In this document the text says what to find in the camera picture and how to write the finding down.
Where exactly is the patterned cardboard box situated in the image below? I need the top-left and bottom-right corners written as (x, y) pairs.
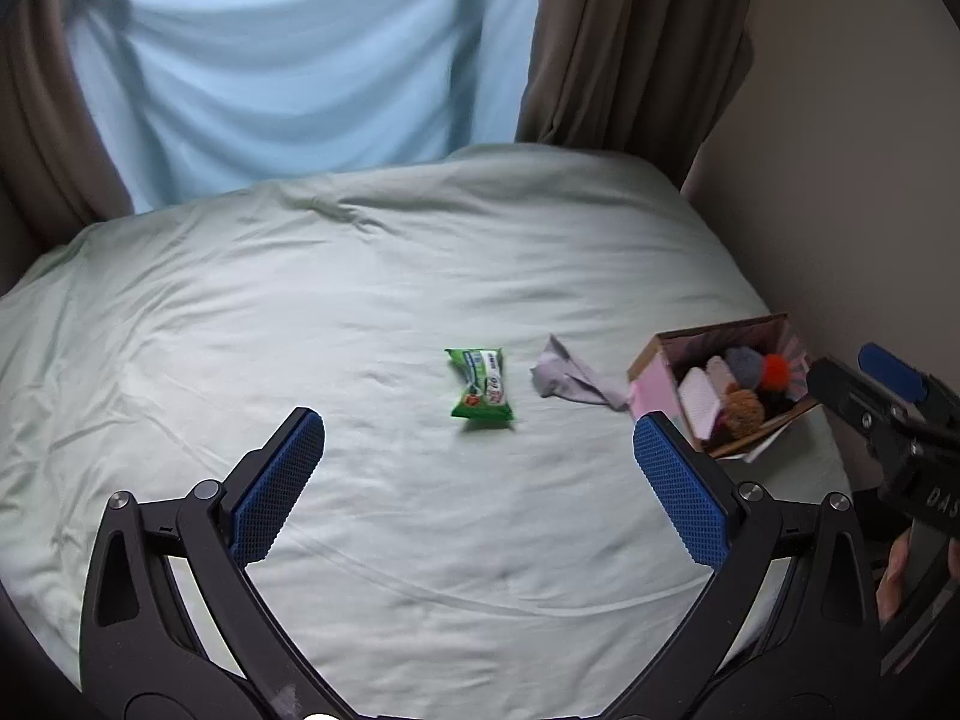
top-left (627, 313), bottom-right (823, 463)

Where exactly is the brown curtain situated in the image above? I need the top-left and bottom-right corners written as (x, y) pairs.
top-left (514, 0), bottom-right (760, 193)
top-left (0, 0), bottom-right (140, 250)

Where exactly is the brown pompom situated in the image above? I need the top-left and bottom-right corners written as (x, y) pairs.
top-left (718, 388), bottom-right (767, 430)

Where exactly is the green snack packet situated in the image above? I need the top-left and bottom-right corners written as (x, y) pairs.
top-left (444, 347), bottom-right (518, 431)

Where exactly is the person's right hand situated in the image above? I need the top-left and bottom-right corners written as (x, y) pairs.
top-left (875, 529), bottom-right (913, 625)

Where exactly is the bed with pale green sheet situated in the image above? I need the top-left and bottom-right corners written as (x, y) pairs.
top-left (0, 142), bottom-right (853, 720)

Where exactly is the pale lavender sock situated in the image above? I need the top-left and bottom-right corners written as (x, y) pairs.
top-left (529, 334), bottom-right (632, 413)

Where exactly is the white pink ribbed pad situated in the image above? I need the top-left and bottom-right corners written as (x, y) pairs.
top-left (678, 367), bottom-right (725, 440)

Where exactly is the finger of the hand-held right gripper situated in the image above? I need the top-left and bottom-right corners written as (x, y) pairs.
top-left (806, 356), bottom-right (914, 467)
top-left (858, 343), bottom-right (960, 430)

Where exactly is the pale pink soft cloth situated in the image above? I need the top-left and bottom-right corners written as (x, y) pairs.
top-left (705, 355), bottom-right (743, 400)

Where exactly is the light blue hanging cloth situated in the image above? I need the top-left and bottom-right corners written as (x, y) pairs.
top-left (67, 0), bottom-right (545, 215)

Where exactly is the grey-blue sock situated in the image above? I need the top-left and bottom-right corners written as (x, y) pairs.
top-left (723, 345), bottom-right (767, 391)

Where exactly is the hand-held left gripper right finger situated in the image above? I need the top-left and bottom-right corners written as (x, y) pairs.
top-left (600, 411), bottom-right (883, 720)

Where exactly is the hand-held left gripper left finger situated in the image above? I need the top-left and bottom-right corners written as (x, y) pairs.
top-left (79, 406), bottom-right (353, 720)

